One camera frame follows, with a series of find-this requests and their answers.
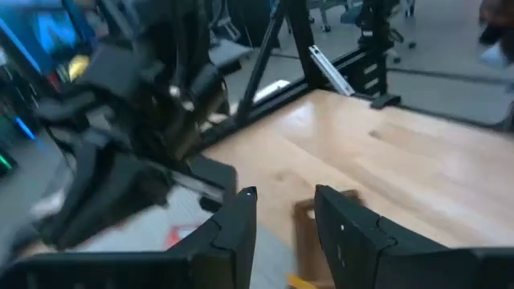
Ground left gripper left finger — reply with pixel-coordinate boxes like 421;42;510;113
168;186;258;289

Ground black office chair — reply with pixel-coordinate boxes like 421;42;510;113
355;0;417;63

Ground wooden tea box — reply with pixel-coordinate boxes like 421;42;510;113
292;188;362;289

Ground yellow mango tea bag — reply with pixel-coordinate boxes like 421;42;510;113
287;272;318;289

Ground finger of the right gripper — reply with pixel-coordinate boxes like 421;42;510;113
38;154;133;246
43;172;173;250

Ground red strawberry tea bag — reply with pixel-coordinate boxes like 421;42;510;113
166;224;198;250

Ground grey woven placemat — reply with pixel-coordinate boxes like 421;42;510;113
23;182;298;289

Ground silver metal bracket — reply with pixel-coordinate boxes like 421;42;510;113
308;44;357;97

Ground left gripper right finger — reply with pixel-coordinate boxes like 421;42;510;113
314;184;475;289

